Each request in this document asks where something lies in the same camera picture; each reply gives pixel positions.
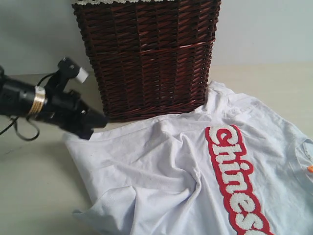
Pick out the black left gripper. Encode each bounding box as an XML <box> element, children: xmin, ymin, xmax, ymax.
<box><xmin>36</xmin><ymin>89</ymin><xmax>108</xmax><ymax>140</ymax></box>

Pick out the white t-shirt with red lettering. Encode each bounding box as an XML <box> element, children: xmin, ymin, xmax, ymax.
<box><xmin>64</xmin><ymin>82</ymin><xmax>313</xmax><ymax>235</ymax></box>

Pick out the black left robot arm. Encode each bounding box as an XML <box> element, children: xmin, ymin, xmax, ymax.
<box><xmin>0</xmin><ymin>65</ymin><xmax>108</xmax><ymax>140</ymax></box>

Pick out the dark brown wicker basket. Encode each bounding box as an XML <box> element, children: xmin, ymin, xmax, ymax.
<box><xmin>72</xmin><ymin>0</ymin><xmax>221</xmax><ymax>122</ymax></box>

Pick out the grey left wrist camera module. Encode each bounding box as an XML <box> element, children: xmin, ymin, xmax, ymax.
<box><xmin>45</xmin><ymin>57</ymin><xmax>89</xmax><ymax>92</ymax></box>

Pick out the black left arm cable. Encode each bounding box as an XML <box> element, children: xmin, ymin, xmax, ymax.
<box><xmin>0</xmin><ymin>72</ymin><xmax>56</xmax><ymax>141</ymax></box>

